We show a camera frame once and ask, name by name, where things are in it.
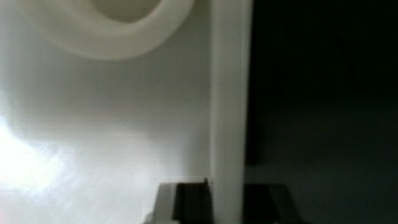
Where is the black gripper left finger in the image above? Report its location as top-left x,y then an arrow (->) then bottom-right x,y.
143,181 -> 212,224

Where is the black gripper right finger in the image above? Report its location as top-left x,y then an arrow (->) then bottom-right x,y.
241,184 -> 305,224

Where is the white square tabletop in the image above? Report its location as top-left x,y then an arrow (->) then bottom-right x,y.
0,0 -> 253,224

